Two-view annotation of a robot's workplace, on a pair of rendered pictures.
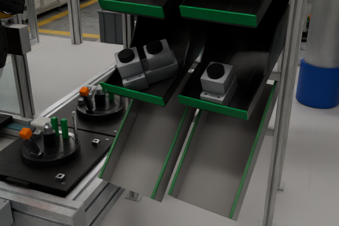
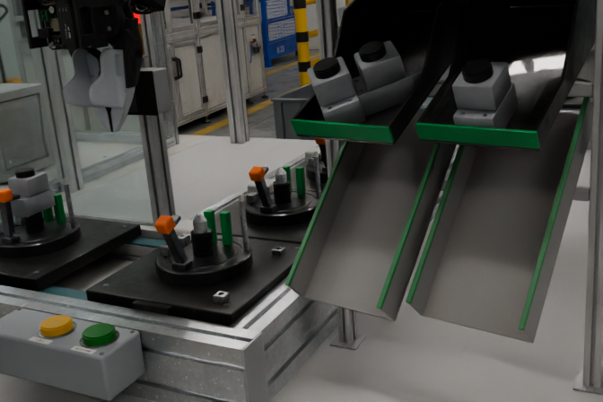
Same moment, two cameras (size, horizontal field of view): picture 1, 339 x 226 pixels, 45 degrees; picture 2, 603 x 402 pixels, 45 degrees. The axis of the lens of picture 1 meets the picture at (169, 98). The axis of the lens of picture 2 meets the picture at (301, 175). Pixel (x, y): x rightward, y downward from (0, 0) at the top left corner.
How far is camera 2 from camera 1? 0.16 m
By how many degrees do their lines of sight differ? 11
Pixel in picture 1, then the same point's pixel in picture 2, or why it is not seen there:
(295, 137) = not seen: outside the picture
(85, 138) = (260, 249)
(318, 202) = not seen: outside the picture
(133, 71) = (339, 93)
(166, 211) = (406, 362)
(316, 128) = not seen: outside the picture
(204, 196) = (471, 307)
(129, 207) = (339, 357)
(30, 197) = (172, 327)
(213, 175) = (485, 271)
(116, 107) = (310, 205)
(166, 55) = (393, 61)
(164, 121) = (394, 190)
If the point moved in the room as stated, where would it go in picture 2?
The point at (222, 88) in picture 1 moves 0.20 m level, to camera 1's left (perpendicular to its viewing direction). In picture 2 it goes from (490, 96) to (290, 107)
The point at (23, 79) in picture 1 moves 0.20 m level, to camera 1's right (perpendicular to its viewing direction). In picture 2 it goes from (158, 161) to (275, 156)
